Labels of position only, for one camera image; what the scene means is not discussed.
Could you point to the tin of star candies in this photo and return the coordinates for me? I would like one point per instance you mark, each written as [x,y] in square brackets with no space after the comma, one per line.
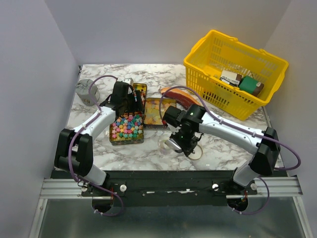
[127,129]

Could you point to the fake bacon slab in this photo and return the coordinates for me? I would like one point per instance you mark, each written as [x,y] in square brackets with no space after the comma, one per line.
[181,97]

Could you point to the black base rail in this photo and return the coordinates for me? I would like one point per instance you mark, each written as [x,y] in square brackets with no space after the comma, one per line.
[172,188]

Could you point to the green box in basket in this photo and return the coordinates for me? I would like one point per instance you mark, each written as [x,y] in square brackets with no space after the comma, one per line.
[248,84]

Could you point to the metal candy scoop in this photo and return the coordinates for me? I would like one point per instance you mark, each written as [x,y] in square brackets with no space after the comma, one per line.
[173,145]

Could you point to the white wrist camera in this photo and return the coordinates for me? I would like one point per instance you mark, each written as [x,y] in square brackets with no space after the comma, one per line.
[172,129]
[129,81]

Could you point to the tin of lollipops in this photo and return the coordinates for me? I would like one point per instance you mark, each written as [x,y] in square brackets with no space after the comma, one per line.
[140,94]

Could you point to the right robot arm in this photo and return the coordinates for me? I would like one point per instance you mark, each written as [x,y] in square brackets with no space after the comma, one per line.
[262,144]

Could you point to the small glass jar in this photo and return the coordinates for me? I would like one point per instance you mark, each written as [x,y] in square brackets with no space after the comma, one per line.
[161,143]

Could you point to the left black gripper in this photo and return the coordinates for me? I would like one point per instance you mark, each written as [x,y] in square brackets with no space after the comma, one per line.
[137,105]

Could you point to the brown chocolate bar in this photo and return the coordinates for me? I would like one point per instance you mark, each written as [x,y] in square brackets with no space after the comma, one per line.
[259,87]

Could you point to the yellow shopping basket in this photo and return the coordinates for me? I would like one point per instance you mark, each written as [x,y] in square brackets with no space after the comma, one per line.
[216,52]

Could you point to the tin of popsicle gummies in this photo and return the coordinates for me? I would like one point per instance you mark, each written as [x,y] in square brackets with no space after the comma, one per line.
[152,118]

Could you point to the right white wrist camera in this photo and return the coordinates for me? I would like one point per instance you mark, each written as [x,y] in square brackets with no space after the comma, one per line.
[172,129]

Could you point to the grey drawstring pouch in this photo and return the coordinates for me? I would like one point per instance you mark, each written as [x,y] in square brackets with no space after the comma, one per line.
[82,90]

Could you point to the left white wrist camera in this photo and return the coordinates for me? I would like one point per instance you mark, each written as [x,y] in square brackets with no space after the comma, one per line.
[129,81]

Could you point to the black white packet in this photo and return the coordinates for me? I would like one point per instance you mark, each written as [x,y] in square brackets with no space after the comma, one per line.
[231,78]

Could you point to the round jar lid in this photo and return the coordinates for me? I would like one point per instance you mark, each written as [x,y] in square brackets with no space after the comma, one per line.
[196,153]

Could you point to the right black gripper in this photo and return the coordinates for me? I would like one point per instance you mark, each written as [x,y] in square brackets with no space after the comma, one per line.
[186,148]

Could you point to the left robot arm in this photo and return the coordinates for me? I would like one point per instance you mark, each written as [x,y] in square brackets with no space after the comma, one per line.
[74,151]

